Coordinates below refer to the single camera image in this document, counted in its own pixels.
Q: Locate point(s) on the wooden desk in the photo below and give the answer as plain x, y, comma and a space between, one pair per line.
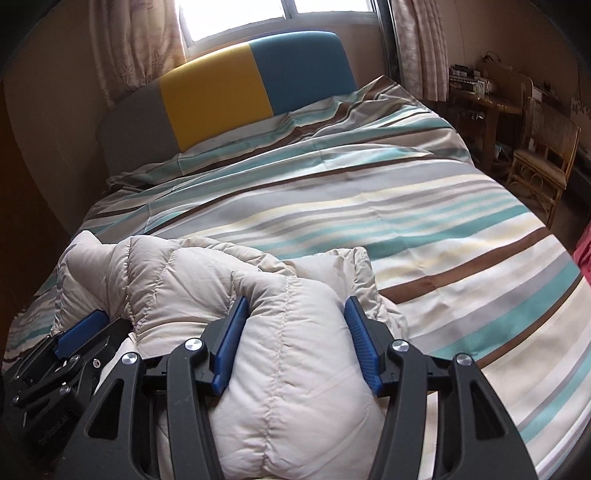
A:
485, 110

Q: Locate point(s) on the brown wooden wardrobe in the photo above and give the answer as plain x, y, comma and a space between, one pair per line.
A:
11, 194

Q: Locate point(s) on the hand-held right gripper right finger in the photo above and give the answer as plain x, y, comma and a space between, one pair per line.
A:
362, 341

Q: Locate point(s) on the beige patterned curtain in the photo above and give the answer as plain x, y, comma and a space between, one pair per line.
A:
422, 46
134, 50

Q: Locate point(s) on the red cloth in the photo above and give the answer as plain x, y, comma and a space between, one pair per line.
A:
584, 254

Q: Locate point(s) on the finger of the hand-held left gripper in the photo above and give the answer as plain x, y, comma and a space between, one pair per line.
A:
81, 333
108, 341

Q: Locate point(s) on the window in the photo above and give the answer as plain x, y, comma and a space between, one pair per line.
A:
277, 21

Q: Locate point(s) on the beige quilted down jacket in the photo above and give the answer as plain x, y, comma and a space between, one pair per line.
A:
286, 369

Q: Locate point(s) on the grey yellow blue headboard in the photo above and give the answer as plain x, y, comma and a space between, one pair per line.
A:
212, 92

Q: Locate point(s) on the rattan chair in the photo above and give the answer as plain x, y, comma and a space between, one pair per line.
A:
545, 157

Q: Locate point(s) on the striped duvet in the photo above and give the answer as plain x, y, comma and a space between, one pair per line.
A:
369, 207

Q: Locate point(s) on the light wooden board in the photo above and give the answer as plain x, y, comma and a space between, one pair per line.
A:
510, 85

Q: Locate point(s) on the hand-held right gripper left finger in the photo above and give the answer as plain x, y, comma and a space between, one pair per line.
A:
231, 341

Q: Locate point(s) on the pile of small devices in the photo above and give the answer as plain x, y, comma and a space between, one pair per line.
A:
466, 81

